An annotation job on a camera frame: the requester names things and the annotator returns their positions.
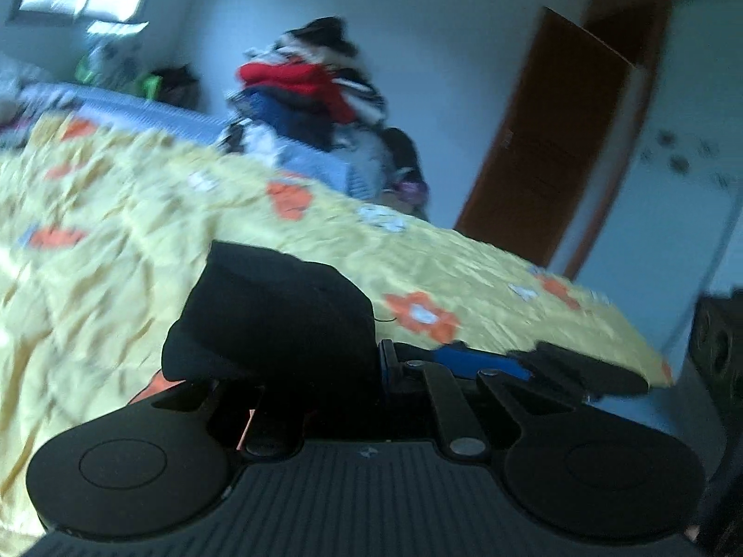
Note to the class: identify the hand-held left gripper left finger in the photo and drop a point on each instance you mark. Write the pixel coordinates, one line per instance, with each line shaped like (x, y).
(270, 430)

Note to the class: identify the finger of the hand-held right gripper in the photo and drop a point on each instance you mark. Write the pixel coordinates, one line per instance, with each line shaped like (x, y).
(464, 360)

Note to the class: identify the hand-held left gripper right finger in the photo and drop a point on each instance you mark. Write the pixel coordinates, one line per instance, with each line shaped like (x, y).
(388, 363)

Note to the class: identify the black pants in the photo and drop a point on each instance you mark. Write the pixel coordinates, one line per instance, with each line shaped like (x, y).
(273, 313)

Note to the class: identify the purple bag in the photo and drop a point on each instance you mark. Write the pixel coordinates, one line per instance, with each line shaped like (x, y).
(413, 192)

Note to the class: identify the black backpack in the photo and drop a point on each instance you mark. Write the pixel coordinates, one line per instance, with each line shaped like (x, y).
(406, 154)

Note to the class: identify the brown wooden door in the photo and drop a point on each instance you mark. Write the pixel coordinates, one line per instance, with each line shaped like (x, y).
(545, 145)

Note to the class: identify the yellow floral bedspread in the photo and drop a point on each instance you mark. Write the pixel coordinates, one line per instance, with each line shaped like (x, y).
(116, 243)

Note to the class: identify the black box with round holes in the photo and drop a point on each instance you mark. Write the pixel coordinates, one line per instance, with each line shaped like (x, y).
(720, 336)

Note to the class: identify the pile of clothes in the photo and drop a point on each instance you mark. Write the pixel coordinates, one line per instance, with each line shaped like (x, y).
(302, 98)

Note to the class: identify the light blue sheet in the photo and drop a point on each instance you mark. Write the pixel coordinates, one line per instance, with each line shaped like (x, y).
(151, 122)

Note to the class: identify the dark bag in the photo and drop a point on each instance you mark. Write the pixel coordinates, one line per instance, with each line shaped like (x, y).
(177, 86)

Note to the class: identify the green plastic chair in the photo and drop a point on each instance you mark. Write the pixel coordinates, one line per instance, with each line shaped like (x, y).
(150, 84)

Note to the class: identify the floral pillow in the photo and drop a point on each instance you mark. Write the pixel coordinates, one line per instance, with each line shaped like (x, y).
(119, 61)

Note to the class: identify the grey quilt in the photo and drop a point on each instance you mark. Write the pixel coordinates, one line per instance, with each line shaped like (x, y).
(20, 78)

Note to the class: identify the flower wall sticker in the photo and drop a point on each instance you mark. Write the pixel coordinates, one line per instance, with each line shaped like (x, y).
(667, 138)
(705, 148)
(722, 180)
(645, 155)
(676, 163)

